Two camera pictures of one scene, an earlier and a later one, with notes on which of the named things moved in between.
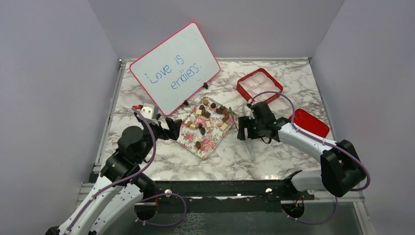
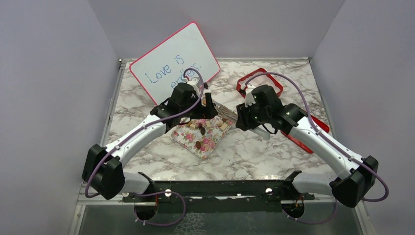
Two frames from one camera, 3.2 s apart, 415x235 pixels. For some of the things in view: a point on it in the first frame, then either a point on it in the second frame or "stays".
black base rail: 225,196 stays
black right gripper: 245,122 to 243,122
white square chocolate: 223,127 stays
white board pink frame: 175,69 stays
